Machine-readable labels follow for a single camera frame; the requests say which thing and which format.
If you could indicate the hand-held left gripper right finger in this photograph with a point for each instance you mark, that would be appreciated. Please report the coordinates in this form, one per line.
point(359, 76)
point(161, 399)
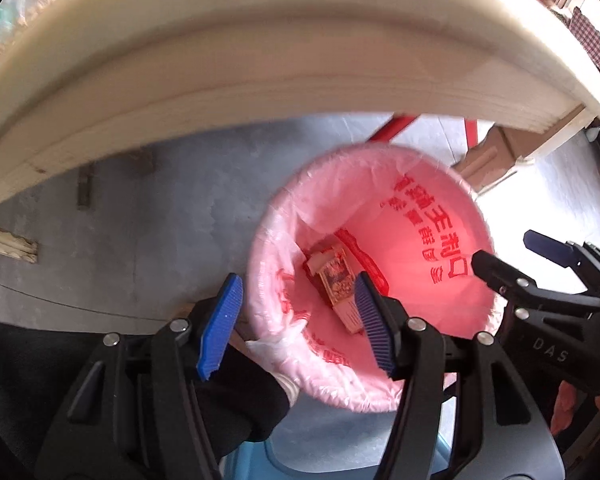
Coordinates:
point(375, 330)

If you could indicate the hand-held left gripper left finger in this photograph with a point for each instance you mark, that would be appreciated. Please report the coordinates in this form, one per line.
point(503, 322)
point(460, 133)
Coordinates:
point(219, 332)

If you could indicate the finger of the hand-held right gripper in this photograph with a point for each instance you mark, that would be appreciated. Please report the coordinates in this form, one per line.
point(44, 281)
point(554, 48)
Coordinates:
point(500, 272)
point(545, 247)

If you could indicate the trash bin with pink bag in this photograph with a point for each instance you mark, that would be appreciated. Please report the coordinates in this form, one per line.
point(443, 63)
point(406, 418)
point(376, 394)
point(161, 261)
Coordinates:
point(420, 240)

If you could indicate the person's right hand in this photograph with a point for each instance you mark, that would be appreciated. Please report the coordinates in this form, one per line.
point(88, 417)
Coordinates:
point(565, 405)

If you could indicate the cardboard box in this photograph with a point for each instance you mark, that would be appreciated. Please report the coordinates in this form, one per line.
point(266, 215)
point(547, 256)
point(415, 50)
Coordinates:
point(495, 155)

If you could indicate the red checkered cloth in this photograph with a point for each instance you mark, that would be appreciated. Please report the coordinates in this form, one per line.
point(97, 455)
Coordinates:
point(597, 45)

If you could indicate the wavy wooden strip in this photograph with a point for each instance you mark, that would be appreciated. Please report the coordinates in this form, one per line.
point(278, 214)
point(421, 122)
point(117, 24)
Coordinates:
point(7, 242)

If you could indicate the cream round table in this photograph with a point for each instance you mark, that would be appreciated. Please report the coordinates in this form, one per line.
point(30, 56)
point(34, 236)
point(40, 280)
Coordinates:
point(260, 45)

